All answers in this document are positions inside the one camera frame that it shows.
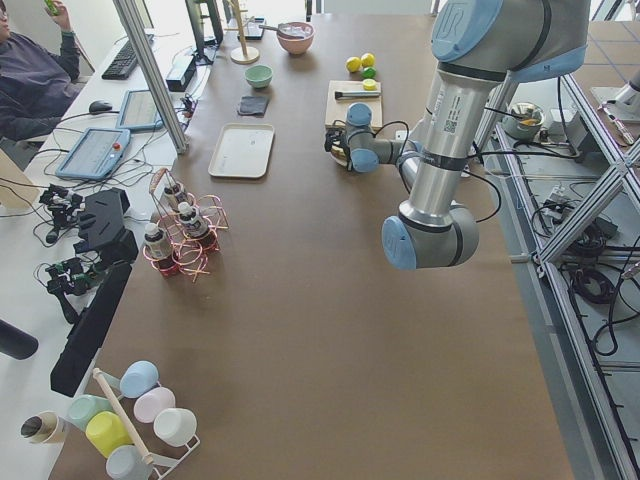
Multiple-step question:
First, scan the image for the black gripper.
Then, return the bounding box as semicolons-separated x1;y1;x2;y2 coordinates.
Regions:
324;126;345;153

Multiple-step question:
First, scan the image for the bread slice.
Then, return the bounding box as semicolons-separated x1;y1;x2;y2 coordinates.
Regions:
330;146;347;161

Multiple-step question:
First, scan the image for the white plate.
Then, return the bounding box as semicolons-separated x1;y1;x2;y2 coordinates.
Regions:
330;147;350;169

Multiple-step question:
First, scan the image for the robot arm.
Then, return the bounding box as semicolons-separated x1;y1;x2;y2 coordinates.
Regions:
341;1;590;270

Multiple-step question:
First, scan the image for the cream rabbit tray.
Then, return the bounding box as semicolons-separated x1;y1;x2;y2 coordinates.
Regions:
208;123;275;179

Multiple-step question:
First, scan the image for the wooden cutting board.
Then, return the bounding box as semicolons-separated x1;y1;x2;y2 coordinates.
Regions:
324;80;383;132

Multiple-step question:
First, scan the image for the steel cylinder muddler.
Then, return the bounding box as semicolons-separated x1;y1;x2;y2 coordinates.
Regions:
334;90;381;100

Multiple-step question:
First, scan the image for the half lemon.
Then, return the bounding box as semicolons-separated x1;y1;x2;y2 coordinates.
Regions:
362;78;377;91

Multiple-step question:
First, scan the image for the green lime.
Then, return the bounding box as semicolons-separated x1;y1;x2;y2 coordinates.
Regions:
361;66;377;79

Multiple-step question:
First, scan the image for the yellow lemon outer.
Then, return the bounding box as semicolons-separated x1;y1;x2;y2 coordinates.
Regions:
345;56;362;73

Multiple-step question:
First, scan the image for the yellow lemon near lime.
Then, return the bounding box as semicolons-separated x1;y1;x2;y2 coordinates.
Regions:
360;52;376;69

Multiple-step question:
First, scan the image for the grey folded cloth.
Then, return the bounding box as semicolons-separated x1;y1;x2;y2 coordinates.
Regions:
237;95;269;117

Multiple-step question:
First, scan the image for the green bowl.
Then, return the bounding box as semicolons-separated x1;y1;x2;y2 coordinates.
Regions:
245;65;273;89

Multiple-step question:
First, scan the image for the pink bowl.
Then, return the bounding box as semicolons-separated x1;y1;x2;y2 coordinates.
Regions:
276;22;315;55

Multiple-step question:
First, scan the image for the wooden mug tree stand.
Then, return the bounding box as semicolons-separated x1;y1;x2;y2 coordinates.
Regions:
226;0;260;65

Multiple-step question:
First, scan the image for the metal ice scoop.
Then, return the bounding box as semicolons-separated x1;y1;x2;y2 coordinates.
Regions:
258;23;305;39

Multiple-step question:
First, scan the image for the steel bowl with items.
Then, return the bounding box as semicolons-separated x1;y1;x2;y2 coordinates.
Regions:
501;102;545;141

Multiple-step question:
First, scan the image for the teach pendant far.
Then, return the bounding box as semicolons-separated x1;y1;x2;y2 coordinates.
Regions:
116;90;163;132

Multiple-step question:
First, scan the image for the teach pendant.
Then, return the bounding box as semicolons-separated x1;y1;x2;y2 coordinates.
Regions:
116;90;163;132
55;128;131;180

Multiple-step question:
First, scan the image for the black keyboard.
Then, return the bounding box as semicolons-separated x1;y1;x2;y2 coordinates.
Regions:
101;40;138;81

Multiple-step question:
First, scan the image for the black computer mouse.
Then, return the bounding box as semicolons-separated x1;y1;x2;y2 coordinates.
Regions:
88;100;113;114

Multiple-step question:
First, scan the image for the teach pendant near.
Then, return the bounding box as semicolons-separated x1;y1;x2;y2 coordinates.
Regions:
55;128;131;180

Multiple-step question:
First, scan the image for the seated person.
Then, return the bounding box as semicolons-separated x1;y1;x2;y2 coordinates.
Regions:
1;1;80;141

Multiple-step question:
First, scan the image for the black bar device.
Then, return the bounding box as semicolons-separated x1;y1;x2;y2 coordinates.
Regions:
50;262;132;397

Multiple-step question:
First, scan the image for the blue cup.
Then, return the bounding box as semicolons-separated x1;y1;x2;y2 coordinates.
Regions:
120;360;159;399

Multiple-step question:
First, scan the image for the pink cup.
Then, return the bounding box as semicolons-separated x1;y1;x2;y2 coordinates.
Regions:
133;386;176;423

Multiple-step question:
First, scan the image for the white cup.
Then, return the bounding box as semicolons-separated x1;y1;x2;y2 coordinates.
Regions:
153;407;197;447

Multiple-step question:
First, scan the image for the yellow cup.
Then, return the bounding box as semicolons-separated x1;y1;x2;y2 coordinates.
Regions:
85;411;133;458

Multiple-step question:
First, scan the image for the mint cup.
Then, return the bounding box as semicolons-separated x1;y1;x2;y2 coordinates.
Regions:
67;394;113;431

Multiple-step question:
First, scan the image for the white cup rack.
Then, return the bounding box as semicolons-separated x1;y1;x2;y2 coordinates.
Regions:
92;368;200;479

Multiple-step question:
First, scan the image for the grey-blue cup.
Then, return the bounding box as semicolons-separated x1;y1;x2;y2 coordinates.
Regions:
106;445;153;480

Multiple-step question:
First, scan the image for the paper cup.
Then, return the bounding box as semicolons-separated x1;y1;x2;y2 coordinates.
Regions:
20;411;68;444

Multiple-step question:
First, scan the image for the copper wire bottle rack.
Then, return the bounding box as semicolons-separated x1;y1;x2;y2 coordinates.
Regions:
142;167;229;279

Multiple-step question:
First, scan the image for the aluminium frame post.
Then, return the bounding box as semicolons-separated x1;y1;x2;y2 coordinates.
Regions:
113;0;188;155

